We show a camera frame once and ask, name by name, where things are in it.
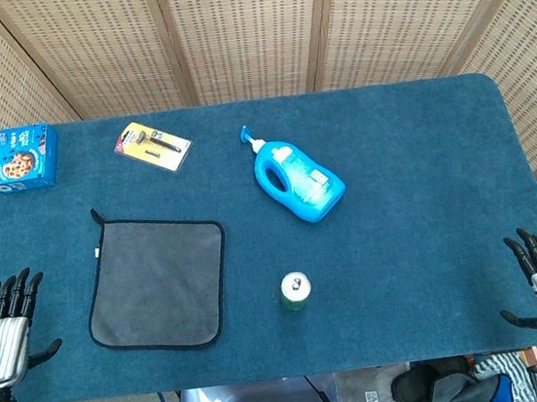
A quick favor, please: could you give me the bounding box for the grey box with QR code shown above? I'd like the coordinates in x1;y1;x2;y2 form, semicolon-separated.
332;363;416;402

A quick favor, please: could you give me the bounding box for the blue carpet table cover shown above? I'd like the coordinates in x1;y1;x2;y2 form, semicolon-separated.
0;63;537;402

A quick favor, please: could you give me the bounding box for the razor in yellow blister pack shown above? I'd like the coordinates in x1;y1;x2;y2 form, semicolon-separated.
110;115;196;180

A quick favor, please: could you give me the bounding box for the striped cloth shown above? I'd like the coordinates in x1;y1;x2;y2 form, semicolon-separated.
471;347;537;402

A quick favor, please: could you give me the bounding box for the blue detergent bottle with pump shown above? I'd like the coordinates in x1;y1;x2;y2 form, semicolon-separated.
237;113;350;232

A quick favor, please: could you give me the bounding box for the black cable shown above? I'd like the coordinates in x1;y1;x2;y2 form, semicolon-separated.
303;372;335;402

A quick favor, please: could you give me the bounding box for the grey cloth black trim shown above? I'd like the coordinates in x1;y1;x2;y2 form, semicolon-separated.
74;193;239;362

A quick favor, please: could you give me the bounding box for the blue cookie box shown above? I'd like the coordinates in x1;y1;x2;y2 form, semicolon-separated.
0;122;65;195

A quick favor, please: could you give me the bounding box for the black and blue bag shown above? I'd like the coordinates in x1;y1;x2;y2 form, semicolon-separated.
426;369;518;402

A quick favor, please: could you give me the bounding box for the green drink can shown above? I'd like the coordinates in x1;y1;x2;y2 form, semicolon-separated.
277;270;316;313

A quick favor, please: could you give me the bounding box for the black shoe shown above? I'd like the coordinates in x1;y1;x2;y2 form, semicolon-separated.
389;356;476;402

